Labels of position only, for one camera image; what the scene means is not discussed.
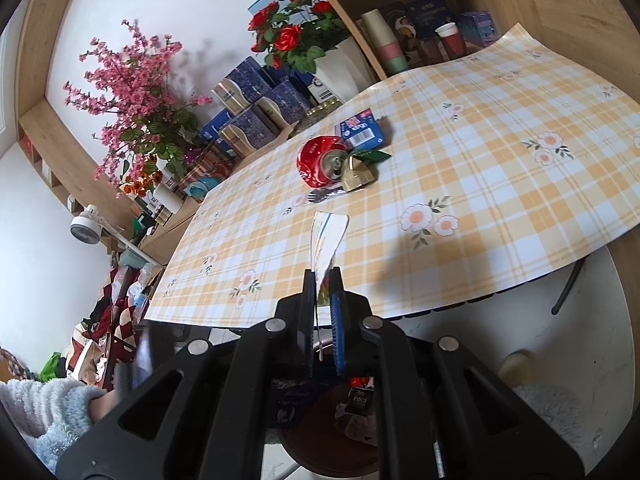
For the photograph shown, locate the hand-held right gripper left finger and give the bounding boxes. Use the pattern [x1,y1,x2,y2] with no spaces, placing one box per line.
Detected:
[56,270,319,480]

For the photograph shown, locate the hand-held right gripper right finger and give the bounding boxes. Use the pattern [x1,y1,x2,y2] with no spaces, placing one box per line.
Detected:
[328,266,586,480]

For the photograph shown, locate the white paper card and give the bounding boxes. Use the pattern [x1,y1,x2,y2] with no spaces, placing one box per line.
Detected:
[309,211,350,361]

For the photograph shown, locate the maroon plastic trash bin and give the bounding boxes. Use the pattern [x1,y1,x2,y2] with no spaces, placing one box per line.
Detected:
[272,337,383,479]

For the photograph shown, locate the person's left forearm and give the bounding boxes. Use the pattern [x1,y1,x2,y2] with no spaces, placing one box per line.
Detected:
[0,376,124,474]

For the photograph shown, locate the pile of clothes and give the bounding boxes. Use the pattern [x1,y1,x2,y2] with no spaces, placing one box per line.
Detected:
[74,254,167,392]

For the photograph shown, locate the small black packet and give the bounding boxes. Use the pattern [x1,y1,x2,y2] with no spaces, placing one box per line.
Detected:
[346,384,374,417]

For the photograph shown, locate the white desk fan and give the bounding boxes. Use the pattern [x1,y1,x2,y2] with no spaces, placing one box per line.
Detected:
[69,204,167,267]

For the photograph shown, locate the crumpled gold wrapper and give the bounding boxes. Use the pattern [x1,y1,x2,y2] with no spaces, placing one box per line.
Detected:
[341,157,377,192]

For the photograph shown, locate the white ceramic vase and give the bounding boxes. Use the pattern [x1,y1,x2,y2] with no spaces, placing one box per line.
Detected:
[151,182,184,214]

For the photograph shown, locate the crushed red drink can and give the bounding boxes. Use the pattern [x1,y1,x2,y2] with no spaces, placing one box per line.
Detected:
[296,134,352,189]

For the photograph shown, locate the green foil packet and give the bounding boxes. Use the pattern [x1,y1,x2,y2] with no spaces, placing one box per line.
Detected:
[349,147,394,166]

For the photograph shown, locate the orange artificial flowers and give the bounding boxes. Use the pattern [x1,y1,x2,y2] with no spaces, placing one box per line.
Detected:
[119,156,164,197]

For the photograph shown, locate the beige slipper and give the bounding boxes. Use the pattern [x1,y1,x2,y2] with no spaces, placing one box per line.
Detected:
[499,351,532,382]

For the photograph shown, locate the striped woven planter basket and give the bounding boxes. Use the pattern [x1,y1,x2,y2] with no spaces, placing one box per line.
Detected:
[176,146,234,197]

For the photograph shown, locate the blue cardboard box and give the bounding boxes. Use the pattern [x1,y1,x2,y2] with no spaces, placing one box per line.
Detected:
[333,108,387,150]

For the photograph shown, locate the blue patterned gift box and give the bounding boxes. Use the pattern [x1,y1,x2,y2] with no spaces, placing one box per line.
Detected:
[256,79,314,129]
[214,56,274,112]
[219,105,279,157]

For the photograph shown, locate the gold leaf tray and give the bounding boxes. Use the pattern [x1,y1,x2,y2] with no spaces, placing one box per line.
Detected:
[289,99,344,137]

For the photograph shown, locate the wooden bookcase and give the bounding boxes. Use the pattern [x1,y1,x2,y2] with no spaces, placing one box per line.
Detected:
[15,102,132,243]

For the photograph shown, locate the flat blue white box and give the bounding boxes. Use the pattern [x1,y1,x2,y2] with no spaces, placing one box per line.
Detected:
[199,109,234,142]

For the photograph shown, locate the checkered floral tablecloth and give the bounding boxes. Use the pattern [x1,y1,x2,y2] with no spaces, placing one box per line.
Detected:
[144,22,640,332]

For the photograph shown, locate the black table leg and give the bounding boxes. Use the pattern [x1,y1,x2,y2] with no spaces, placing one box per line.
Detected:
[551,254,587,317]

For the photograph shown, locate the pink blossom artificial plant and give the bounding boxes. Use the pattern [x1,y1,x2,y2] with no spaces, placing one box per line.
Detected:
[64,19,214,197]

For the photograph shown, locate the white flower pot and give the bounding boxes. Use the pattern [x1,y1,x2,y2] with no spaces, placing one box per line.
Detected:
[314,36,377,104]

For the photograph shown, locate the stack of pastel cups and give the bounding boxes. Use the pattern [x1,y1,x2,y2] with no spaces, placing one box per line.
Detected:
[360,7,409,77]

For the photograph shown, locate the red rose artificial plant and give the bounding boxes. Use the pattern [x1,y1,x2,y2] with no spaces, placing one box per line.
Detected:
[247,0,349,74]

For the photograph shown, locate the brown glass cup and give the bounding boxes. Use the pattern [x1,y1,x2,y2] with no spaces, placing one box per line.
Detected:
[416,36,444,67]

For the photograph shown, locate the dark bird picture box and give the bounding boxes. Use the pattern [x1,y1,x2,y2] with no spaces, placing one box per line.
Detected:
[379,1,417,57]

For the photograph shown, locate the red cup with white rim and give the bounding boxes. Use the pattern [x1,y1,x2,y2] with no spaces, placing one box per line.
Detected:
[434,21,469,62]

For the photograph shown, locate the dark blue picture box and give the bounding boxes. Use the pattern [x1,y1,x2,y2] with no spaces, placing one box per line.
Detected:
[404,0,454,37]

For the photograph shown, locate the purple blue small box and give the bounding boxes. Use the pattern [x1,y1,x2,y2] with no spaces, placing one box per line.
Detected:
[456,9,499,49]

